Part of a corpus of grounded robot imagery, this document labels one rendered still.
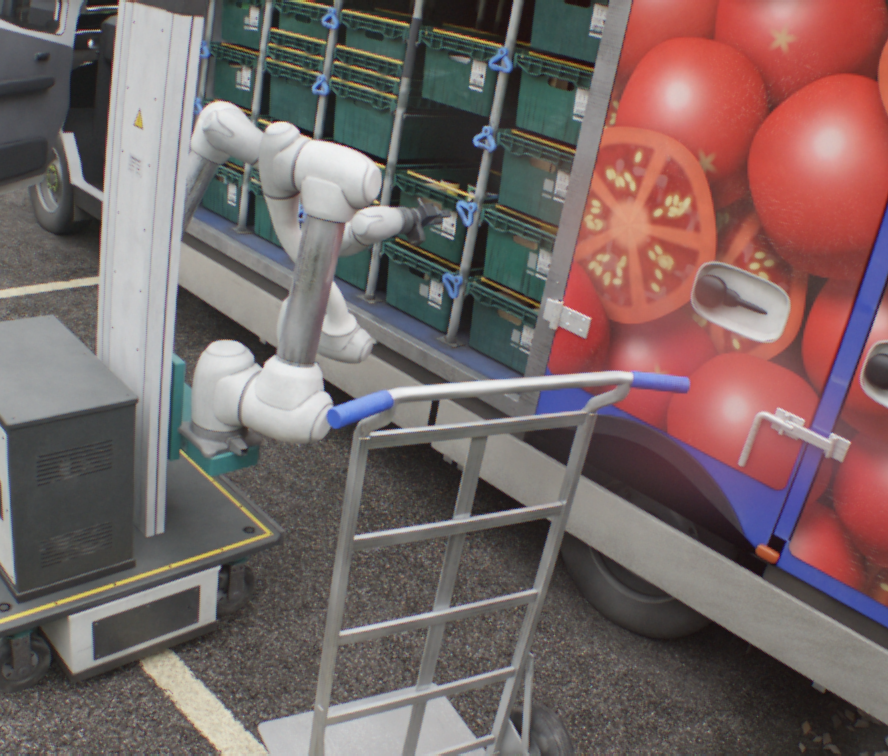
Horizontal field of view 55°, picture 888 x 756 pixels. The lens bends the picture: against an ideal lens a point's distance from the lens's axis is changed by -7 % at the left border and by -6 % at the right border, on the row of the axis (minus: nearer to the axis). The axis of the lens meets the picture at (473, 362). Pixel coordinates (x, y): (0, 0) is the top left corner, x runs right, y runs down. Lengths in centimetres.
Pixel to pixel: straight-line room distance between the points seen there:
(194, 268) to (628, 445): 241
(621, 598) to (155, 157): 204
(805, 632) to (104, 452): 196
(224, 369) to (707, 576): 152
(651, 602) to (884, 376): 119
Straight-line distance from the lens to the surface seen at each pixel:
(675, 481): 276
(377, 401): 153
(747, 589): 278
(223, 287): 424
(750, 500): 267
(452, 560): 200
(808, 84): 245
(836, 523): 258
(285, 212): 239
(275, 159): 228
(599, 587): 321
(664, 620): 311
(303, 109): 396
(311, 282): 226
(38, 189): 640
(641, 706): 295
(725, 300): 256
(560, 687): 292
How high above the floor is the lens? 191
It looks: 23 degrees down
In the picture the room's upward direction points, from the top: 12 degrees clockwise
